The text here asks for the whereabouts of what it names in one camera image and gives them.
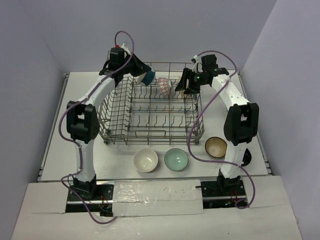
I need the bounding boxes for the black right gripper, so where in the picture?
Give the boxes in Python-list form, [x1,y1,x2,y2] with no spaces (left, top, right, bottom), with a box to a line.
[175,67,208,95]

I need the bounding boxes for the dark teal white bowl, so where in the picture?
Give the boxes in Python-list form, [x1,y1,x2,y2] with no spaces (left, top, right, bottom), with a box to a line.
[137,68,156,86]

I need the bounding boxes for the yellow dotted bowl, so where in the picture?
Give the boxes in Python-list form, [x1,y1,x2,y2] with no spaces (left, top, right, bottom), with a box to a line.
[178,76,188,97]

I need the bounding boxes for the blue inside red patterned bowl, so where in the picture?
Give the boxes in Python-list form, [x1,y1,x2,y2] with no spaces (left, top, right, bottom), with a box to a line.
[157,77,172,98]

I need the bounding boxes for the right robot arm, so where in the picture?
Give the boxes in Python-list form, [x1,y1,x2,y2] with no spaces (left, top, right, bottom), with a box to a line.
[175,68,259,196]

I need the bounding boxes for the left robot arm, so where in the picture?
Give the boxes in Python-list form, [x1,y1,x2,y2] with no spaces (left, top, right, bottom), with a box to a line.
[66,45,156,200]

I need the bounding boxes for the brown rimmed cream bowl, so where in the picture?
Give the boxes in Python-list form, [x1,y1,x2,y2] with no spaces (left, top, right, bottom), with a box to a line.
[204,136,227,159]

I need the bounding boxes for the light green ceramic bowl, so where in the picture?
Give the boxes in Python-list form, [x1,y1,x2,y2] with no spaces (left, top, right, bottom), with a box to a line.
[164,148,188,172]

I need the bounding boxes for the white ceramic bowl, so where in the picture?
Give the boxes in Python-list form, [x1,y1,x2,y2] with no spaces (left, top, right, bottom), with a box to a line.
[133,148,159,173]

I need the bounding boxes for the black ceramic bowl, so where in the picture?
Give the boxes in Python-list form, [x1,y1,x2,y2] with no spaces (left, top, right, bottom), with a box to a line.
[241,148,252,167]

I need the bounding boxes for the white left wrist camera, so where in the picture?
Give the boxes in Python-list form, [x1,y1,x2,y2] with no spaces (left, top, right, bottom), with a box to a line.
[115,43,131,55]

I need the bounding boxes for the grey wire dish rack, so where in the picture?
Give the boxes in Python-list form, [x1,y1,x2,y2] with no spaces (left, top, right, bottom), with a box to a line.
[97,62,205,145]

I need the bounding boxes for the aluminium mounting rail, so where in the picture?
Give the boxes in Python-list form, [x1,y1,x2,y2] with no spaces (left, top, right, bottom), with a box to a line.
[97,176,218,185]

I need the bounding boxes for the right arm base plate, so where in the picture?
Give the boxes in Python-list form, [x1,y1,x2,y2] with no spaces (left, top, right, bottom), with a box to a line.
[195,180,248,209]

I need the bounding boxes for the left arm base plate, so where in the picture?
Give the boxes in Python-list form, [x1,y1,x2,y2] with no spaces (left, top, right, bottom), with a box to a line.
[65,183,114,217]

